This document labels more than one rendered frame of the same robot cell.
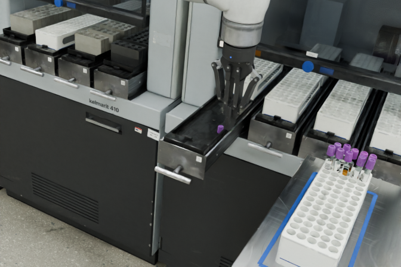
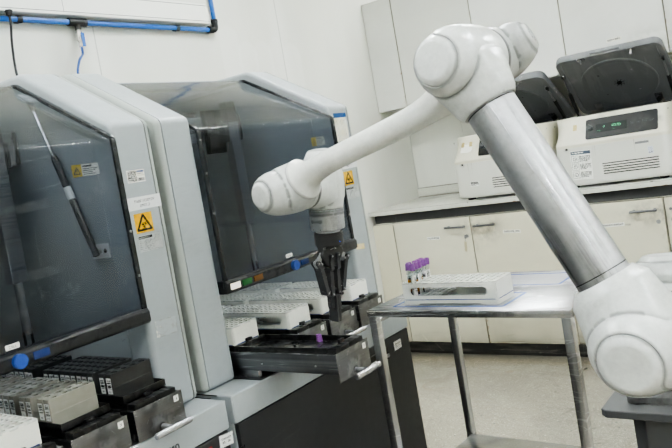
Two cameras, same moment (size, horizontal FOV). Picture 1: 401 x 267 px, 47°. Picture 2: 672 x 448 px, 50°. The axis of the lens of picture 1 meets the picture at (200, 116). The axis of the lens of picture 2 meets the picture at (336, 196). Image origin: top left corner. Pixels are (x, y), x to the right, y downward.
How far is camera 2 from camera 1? 183 cm
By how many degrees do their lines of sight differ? 77
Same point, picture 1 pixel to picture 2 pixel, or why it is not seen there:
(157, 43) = (163, 335)
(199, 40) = (203, 302)
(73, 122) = not seen: outside the picture
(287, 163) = not seen: hidden behind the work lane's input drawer
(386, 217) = not seen: hidden behind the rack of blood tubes
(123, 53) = (130, 378)
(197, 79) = (214, 348)
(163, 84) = (182, 385)
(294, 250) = (501, 284)
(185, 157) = (356, 353)
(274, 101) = (294, 310)
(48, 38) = (22, 433)
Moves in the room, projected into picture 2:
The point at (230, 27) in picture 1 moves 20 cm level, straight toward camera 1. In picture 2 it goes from (337, 214) to (415, 202)
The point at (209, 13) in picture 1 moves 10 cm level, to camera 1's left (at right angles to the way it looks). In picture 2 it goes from (203, 265) to (188, 273)
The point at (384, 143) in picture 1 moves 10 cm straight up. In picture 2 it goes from (356, 291) to (351, 260)
